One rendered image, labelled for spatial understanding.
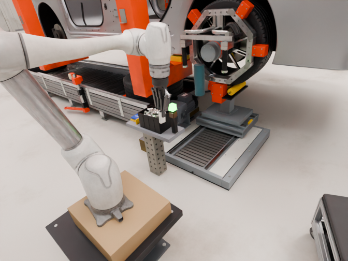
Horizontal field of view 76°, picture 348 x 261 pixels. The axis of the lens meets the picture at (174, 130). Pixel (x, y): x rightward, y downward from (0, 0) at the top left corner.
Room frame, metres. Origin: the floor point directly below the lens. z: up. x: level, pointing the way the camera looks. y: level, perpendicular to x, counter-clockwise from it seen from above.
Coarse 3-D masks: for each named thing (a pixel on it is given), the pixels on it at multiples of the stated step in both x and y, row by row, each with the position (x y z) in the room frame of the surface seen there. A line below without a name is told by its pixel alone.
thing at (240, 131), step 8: (200, 120) 1.91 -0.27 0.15; (208, 120) 1.90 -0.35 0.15; (216, 120) 1.85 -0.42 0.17; (248, 120) 1.82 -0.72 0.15; (256, 120) 1.85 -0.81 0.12; (216, 128) 1.79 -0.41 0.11; (224, 128) 1.74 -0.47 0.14; (232, 128) 1.68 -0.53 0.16; (240, 128) 1.69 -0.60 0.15; (248, 128) 1.70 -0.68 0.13; (240, 136) 1.63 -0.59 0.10
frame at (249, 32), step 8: (224, 8) 1.78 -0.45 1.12; (232, 8) 1.71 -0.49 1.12; (200, 16) 1.87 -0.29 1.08; (208, 16) 1.86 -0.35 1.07; (232, 16) 1.69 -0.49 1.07; (200, 24) 1.88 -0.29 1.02; (240, 24) 1.65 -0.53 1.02; (248, 24) 1.66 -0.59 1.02; (248, 32) 1.61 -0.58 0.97; (192, 40) 1.93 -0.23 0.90; (248, 40) 1.61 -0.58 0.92; (192, 48) 1.93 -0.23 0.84; (248, 48) 1.61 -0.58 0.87; (192, 56) 1.93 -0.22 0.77; (248, 56) 1.60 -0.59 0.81; (248, 64) 1.60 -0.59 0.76; (208, 72) 1.88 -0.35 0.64; (240, 72) 1.65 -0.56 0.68; (208, 80) 1.82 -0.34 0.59; (216, 80) 1.77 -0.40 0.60; (224, 80) 1.74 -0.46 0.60; (232, 80) 1.68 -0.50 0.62
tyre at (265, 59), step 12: (228, 0) 1.81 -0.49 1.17; (240, 0) 1.78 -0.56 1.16; (252, 0) 1.88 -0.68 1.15; (252, 12) 1.69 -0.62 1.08; (264, 12) 1.77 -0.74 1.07; (252, 24) 1.68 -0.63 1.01; (264, 24) 1.68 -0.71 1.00; (264, 36) 1.63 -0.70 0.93; (264, 60) 1.68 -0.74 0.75; (252, 72) 1.66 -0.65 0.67; (228, 84) 1.79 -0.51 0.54
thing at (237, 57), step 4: (240, 28) 1.86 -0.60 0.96; (240, 32) 1.86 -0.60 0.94; (240, 36) 1.86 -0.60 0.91; (244, 36) 1.83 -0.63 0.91; (244, 40) 1.83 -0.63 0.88; (236, 44) 1.84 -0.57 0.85; (240, 44) 1.85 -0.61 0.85; (244, 44) 1.83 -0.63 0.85; (240, 48) 1.85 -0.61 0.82; (244, 48) 1.83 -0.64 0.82; (228, 56) 1.92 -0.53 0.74; (236, 56) 1.87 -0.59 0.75; (240, 56) 1.85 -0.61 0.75; (228, 60) 1.92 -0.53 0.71; (236, 60) 1.87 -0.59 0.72
